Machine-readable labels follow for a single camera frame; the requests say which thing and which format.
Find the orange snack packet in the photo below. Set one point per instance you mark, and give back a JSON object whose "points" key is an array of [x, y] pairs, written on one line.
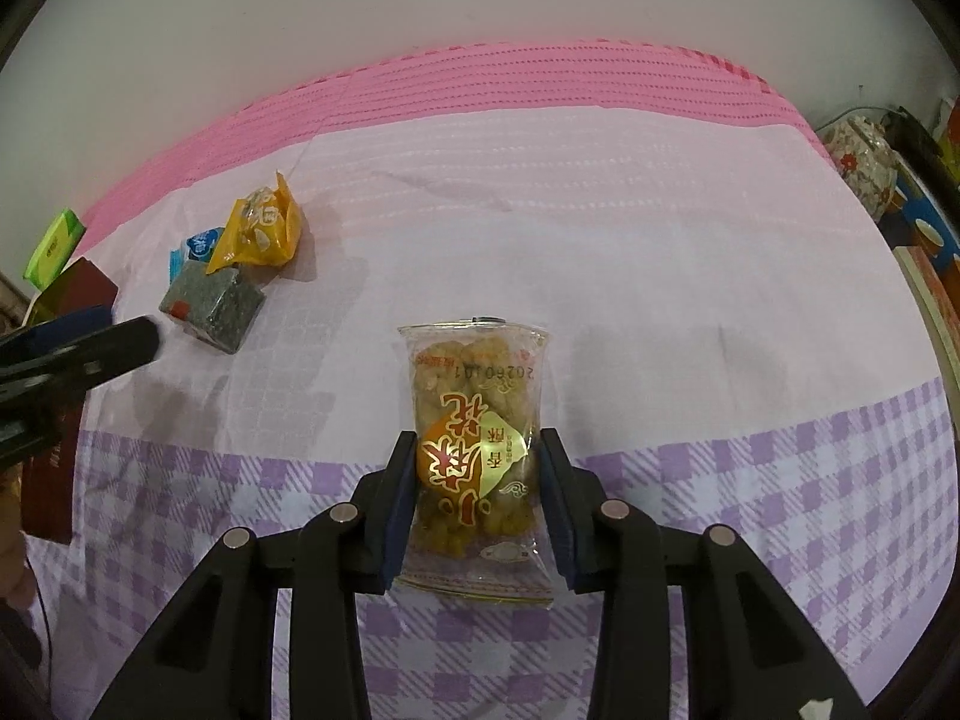
{"points": [[259, 229]]}

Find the grey-green cube snack packet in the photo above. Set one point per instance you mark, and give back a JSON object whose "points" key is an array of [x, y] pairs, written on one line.
{"points": [[214, 307]]}

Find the red cardboard box yellow inside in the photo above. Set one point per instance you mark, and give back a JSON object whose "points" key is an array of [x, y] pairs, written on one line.
{"points": [[90, 285]]}

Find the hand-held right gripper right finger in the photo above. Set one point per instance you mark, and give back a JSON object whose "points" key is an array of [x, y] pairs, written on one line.
{"points": [[556, 517]]}

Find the blue snack packet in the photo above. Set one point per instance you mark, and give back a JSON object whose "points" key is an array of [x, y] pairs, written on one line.
{"points": [[196, 246]]}

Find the green tissue packet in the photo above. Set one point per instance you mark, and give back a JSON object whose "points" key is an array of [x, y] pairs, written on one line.
{"points": [[52, 247]]}

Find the clear fried snack packet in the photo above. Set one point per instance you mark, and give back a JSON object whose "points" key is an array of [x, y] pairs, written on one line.
{"points": [[472, 420]]}

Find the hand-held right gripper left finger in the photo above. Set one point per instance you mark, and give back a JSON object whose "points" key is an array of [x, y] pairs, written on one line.
{"points": [[401, 517]]}

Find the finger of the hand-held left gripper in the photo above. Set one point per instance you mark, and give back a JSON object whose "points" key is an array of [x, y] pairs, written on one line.
{"points": [[112, 345], [67, 326]]}

